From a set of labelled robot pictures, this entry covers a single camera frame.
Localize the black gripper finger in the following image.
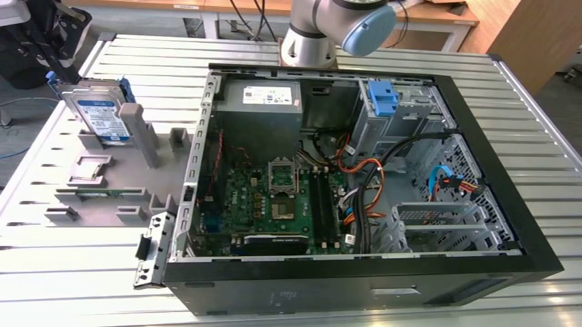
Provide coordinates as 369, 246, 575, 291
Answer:
48, 53, 84, 85

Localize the hard disk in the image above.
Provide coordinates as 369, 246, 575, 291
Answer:
44, 72, 136, 146

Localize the red yellow power wire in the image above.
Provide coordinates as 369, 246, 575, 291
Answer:
434, 176, 486, 199

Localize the metal disk bay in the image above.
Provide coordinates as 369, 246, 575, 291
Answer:
390, 200, 506, 255

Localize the silver CPU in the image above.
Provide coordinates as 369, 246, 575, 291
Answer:
71, 162, 104, 182

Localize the grey parts rack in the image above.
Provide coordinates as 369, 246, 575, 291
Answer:
43, 102, 198, 228

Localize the green RAM stick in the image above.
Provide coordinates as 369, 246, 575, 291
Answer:
75, 190, 126, 200

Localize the grey power supply unit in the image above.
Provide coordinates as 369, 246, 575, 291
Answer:
212, 78, 304, 161

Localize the green motherboard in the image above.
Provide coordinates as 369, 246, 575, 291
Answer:
190, 163, 361, 257

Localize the metal socket cover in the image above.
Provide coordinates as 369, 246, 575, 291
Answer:
267, 157, 302, 199

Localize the black graphics card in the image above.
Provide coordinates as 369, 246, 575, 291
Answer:
230, 232, 310, 257

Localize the black RAM slot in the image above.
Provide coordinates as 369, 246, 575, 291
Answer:
320, 166, 343, 249
310, 166, 330, 249

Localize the blue plastic drive latch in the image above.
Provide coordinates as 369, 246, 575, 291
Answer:
369, 80, 398, 117

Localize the silver drive cage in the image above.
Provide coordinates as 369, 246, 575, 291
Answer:
352, 80, 455, 159

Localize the wooden desk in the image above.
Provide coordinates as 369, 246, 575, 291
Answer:
67, 0, 481, 52

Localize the black open PC case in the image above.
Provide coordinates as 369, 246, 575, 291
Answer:
132, 62, 566, 316

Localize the wooden cabinet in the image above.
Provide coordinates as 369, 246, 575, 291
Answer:
458, 0, 582, 98

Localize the red black twisted wire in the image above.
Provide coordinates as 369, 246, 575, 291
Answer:
204, 130, 226, 202

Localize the silver card retention bracket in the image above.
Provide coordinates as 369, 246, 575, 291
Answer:
132, 211, 176, 290

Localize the orange yellow wire bundle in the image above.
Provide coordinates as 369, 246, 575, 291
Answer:
335, 158, 387, 219

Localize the black cable bundle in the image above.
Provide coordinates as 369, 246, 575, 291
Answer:
352, 131, 461, 255

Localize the blue data wire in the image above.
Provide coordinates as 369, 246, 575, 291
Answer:
427, 164, 465, 202

